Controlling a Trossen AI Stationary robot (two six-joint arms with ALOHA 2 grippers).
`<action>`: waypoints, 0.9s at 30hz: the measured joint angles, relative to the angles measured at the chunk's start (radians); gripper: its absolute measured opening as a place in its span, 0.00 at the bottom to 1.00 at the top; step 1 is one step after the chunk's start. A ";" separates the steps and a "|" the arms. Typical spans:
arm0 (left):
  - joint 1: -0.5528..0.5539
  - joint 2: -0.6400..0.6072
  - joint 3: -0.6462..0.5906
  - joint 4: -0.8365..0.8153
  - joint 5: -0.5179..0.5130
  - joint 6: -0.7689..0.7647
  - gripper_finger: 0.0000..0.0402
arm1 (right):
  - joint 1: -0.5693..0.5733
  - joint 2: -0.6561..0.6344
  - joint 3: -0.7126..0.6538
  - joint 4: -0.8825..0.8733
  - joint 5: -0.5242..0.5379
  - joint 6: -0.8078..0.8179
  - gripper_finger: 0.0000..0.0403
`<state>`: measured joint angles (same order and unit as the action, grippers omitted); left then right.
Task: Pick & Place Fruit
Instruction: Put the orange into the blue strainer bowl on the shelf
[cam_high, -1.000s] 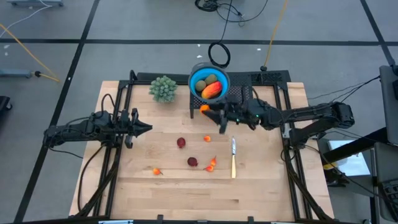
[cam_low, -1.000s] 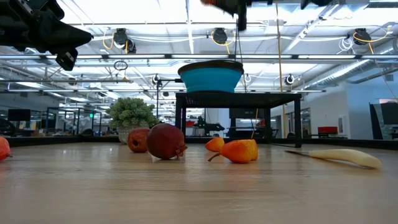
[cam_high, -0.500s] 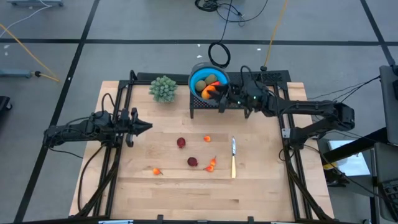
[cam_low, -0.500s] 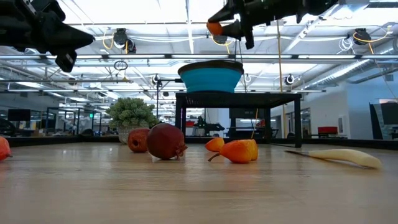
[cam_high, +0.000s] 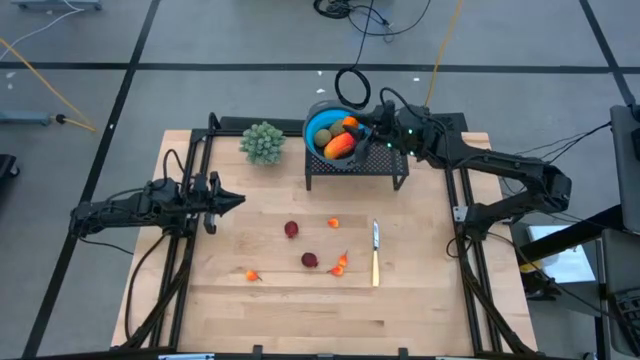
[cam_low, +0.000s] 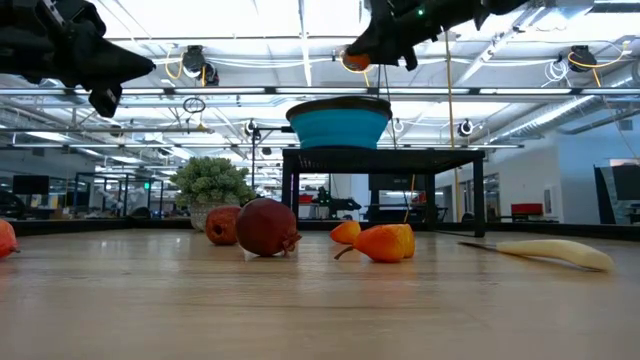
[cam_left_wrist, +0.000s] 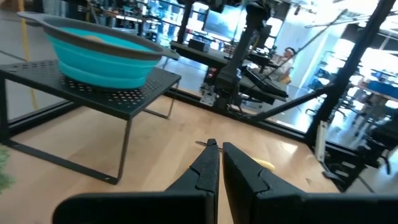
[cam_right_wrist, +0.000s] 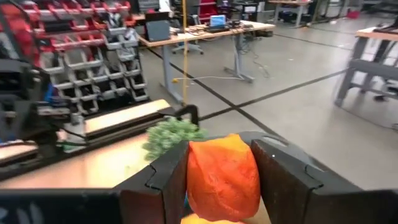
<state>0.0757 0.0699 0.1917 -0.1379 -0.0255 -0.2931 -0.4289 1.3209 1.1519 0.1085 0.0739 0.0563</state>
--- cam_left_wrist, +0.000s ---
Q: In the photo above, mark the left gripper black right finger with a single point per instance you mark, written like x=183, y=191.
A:
x=245, y=193

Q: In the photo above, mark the green toy grape bunch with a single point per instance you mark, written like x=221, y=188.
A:
x=4, y=174

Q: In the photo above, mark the dark grey side desk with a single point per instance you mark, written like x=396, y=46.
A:
x=192, y=54
x=270, y=93

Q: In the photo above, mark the person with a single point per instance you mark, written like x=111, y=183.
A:
x=286, y=67

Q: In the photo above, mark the black perforated metal shelf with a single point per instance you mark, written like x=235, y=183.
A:
x=130, y=99

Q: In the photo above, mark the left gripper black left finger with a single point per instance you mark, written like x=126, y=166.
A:
x=205, y=186

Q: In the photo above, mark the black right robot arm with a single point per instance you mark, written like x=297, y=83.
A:
x=230, y=71

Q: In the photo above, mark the silver aluminium bracket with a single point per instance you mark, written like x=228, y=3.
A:
x=321, y=140

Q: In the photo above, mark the blue collapsible bowl grey rim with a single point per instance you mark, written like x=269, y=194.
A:
x=102, y=71

